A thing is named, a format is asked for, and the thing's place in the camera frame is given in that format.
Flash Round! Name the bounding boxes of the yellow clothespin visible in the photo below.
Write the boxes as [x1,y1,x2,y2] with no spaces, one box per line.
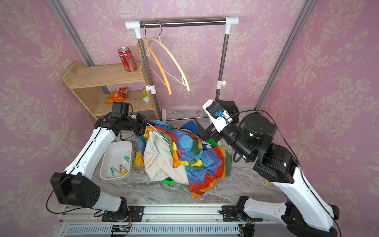
[120,169,128,176]

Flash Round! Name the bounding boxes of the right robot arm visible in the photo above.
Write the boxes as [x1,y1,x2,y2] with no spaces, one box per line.
[197,110,342,237]

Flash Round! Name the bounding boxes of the green clothespin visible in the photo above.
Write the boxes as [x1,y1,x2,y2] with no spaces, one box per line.
[110,167,120,176]

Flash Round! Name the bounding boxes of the green white drink carton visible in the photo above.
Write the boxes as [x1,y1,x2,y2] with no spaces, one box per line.
[142,89,150,103]

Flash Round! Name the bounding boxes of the orange snack bag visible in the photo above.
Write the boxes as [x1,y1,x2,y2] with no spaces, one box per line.
[106,87,128,105]

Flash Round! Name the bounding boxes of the white plastic bin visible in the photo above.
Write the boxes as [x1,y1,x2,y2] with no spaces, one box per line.
[100,141,133,181]

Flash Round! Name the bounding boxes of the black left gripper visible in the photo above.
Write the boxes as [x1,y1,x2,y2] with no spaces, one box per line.
[122,113,157,136]

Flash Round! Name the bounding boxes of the wooden clothes hanger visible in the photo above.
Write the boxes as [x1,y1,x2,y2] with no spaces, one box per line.
[150,32,190,92]
[143,37,174,95]

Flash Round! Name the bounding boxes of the rainbow striped jacket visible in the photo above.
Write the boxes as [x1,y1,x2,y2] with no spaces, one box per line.
[134,120,232,198]

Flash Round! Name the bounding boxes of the red soda can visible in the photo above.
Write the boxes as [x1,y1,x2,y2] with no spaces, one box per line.
[118,47,137,72]

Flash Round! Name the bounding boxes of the white wire clothes hanger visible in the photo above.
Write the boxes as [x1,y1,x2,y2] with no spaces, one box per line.
[147,123,172,146]

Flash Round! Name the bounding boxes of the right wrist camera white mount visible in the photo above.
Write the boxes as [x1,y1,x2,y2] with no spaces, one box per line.
[202,99,236,133]

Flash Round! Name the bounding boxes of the wooden two-tier shelf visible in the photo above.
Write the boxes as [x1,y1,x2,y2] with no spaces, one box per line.
[61,61,150,119]

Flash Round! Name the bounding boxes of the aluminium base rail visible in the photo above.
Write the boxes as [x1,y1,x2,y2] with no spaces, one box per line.
[53,204,293,237]

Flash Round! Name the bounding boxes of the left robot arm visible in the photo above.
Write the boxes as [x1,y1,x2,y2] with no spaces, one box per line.
[50,102,149,217]

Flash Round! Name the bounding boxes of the blue red white jacket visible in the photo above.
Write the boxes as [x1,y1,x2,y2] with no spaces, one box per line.
[180,120,202,139]

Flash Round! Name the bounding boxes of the steel clothes rack white joints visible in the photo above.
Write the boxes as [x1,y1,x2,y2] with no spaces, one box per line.
[125,17,239,120]

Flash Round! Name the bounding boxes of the pink clothespin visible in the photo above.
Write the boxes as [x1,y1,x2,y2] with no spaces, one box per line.
[119,164,126,172]

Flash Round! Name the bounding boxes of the green plastic basket tray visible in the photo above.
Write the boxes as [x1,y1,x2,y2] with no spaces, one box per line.
[162,177,176,185]

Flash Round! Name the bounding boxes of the white clothespin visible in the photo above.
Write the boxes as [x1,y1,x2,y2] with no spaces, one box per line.
[122,159,130,170]

